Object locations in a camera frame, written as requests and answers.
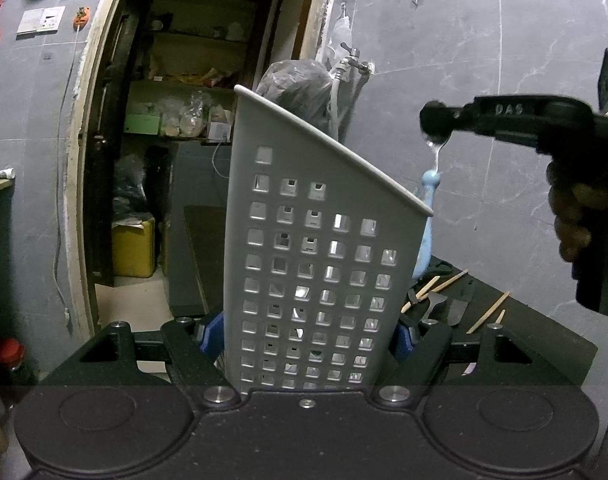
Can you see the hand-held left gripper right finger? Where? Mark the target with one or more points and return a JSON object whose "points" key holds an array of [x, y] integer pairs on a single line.
{"points": [[405, 342]]}

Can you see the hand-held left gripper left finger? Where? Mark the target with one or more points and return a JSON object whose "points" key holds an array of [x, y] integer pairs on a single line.
{"points": [[211, 332]]}

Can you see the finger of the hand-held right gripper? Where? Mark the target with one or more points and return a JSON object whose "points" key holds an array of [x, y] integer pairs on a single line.
{"points": [[509, 115]]}

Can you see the black spatula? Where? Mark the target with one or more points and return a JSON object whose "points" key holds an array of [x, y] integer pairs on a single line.
{"points": [[459, 305]]}

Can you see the white perforated utensil basket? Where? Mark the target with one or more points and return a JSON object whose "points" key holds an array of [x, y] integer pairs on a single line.
{"points": [[304, 160]]}

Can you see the person's right hand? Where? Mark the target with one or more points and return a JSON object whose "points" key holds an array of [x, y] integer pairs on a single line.
{"points": [[574, 200]]}

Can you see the yellow jerry can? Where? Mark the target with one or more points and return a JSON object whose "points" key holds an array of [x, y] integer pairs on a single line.
{"points": [[134, 250]]}

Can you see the grey cabinet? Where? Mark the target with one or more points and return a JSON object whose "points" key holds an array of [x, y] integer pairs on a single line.
{"points": [[194, 170]]}

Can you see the black plastic bags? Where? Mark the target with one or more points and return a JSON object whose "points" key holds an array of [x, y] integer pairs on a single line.
{"points": [[129, 185]]}

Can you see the small clear plastic bag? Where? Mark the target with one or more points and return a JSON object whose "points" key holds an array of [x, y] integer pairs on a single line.
{"points": [[341, 35]]}

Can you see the dark wooden door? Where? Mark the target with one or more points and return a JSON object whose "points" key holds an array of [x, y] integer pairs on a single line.
{"points": [[96, 185]]}

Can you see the red capped dark bottle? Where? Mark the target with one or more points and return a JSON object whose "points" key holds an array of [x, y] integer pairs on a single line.
{"points": [[11, 360]]}

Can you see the clear bags of food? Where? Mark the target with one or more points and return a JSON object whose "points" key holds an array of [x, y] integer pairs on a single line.
{"points": [[189, 115]]}

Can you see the green box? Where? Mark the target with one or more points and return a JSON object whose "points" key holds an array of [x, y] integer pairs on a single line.
{"points": [[143, 124]]}

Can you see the dark wooden shelf unit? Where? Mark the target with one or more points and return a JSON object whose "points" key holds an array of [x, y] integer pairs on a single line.
{"points": [[261, 50]]}

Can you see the pale door frame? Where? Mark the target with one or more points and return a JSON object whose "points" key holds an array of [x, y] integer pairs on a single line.
{"points": [[76, 160]]}

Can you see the white wall switch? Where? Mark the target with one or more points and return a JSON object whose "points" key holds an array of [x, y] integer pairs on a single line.
{"points": [[39, 20]]}

